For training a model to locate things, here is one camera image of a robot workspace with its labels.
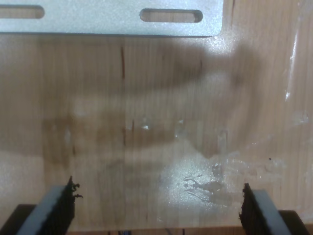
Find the silver slotted metal plate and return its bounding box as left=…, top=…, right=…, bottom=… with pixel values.
left=0, top=0, right=225, bottom=38

